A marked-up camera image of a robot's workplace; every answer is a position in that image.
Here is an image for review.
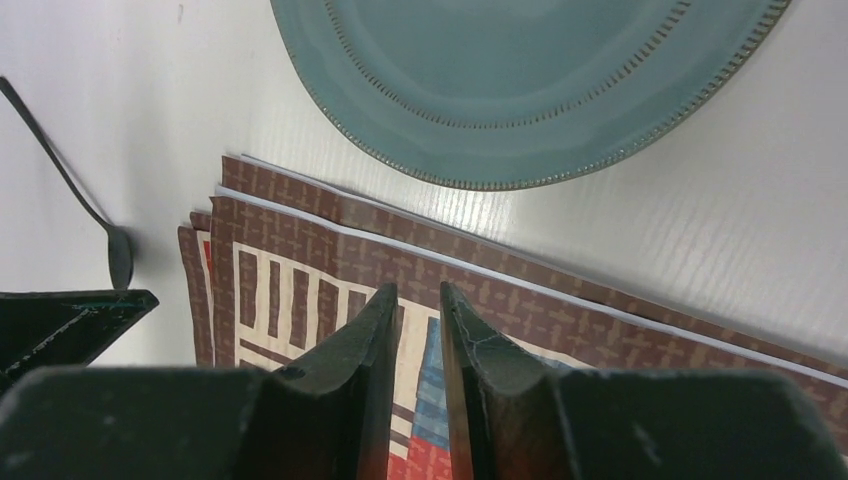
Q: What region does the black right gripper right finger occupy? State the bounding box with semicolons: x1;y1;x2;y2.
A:
440;282;847;479

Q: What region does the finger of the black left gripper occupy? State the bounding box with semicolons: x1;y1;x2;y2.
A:
1;289;159;391

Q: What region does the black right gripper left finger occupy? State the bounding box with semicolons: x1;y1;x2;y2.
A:
1;283;399;479

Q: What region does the black spoon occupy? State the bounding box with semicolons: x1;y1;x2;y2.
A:
1;76;134;290

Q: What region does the striped patchwork placemat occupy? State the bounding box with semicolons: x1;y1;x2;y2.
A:
177;157;847;479

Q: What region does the teal ceramic plate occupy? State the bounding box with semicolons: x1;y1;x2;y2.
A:
272;1;789;191

